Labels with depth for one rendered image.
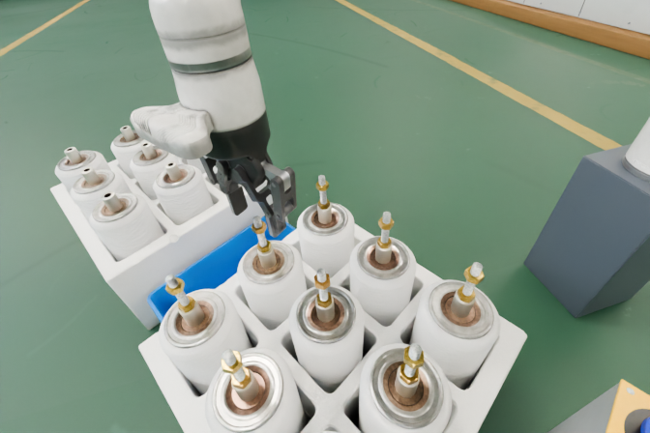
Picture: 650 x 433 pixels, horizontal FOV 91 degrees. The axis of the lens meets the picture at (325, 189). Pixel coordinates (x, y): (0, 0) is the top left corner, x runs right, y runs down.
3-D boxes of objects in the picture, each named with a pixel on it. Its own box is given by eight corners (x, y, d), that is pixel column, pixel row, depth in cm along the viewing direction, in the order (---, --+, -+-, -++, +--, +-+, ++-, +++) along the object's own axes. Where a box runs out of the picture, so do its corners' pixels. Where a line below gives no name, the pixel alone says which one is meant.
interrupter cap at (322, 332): (362, 339, 38) (362, 336, 38) (298, 350, 37) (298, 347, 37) (349, 284, 44) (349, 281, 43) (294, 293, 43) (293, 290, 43)
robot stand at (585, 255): (573, 247, 76) (647, 138, 57) (631, 299, 66) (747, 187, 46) (522, 263, 73) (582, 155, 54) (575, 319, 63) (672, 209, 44)
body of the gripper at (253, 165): (283, 101, 31) (295, 176, 37) (226, 84, 35) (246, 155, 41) (223, 135, 27) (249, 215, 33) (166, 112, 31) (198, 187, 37)
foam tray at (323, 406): (331, 259, 78) (327, 205, 66) (492, 382, 56) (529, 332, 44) (180, 389, 58) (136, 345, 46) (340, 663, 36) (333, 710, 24)
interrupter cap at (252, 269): (236, 257, 48) (235, 254, 48) (281, 236, 51) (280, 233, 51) (253, 295, 43) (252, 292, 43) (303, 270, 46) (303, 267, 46)
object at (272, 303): (251, 314, 60) (227, 254, 49) (297, 290, 64) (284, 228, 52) (272, 360, 54) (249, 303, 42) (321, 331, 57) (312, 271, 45)
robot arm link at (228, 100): (132, 134, 29) (96, 67, 25) (226, 89, 36) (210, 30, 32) (192, 165, 25) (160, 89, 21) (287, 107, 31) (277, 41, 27)
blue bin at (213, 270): (279, 244, 82) (271, 210, 75) (308, 267, 76) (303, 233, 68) (167, 328, 67) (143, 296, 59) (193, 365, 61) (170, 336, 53)
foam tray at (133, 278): (213, 171, 108) (195, 124, 97) (289, 225, 87) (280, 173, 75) (89, 238, 88) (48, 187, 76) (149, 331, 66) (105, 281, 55)
